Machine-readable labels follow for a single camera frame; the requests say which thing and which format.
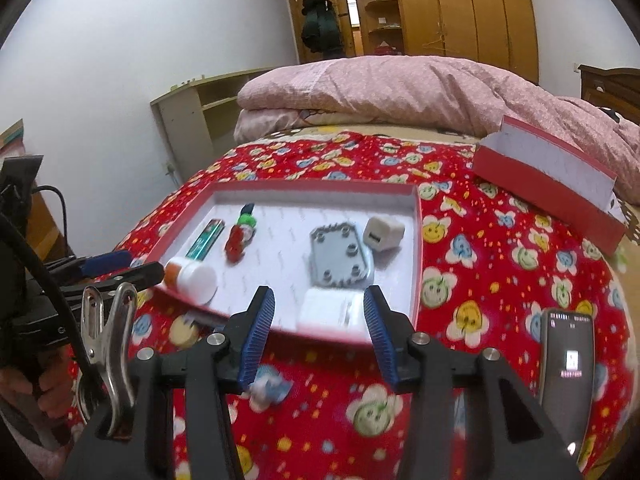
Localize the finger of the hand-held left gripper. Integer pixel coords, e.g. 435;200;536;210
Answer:
65;262;166;301
47;252;133;281

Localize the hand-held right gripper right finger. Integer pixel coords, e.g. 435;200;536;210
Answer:
364;287;583;480

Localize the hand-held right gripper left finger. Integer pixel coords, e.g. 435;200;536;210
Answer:
60;287;276;480

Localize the white plug adapter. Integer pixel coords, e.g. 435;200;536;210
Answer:
298;287;366;333

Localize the white bottle orange label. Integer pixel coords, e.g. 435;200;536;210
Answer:
164;256;218;306

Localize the green lighter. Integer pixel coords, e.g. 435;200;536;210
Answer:
186;219;224;261

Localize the red plastic toy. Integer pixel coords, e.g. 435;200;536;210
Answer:
223;225;256;263

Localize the grey metal plate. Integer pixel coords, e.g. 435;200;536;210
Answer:
307;222;376;288

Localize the green toy figure blue hat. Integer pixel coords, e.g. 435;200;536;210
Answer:
235;202;258;233

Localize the red cardboard box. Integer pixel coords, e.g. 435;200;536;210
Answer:
131;178;423;343

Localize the person's left hand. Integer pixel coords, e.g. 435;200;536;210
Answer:
0;350;68;421

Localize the metal spring clip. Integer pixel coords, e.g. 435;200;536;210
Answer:
80;282;138;438

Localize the brown wooden furniture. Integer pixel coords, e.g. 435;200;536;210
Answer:
25;190;71;261

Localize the white charger cube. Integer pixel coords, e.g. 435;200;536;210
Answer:
362;216;405;271

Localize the red smiley-flower printed blanket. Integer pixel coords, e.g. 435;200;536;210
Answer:
70;130;640;480

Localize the beige desk with shelves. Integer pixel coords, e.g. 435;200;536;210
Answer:
151;66;273;181

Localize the black smartphone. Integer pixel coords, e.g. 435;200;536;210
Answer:
537;308;596;463

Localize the cream printed bed sheet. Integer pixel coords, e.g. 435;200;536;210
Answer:
265;122;481;143

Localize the red cardboard box lid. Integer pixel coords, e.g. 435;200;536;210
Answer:
472;115;628;256

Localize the pink quilt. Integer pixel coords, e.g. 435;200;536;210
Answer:
234;56;640;206

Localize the dark hanging coat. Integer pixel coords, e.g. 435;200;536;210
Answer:
300;0;346;63

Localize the wooden wardrobe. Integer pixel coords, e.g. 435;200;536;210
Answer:
263;0;541;83

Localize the dark wooden headboard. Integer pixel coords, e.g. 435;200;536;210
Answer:
577;64;640;126

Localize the black cable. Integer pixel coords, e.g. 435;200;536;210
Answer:
0;212;98;391

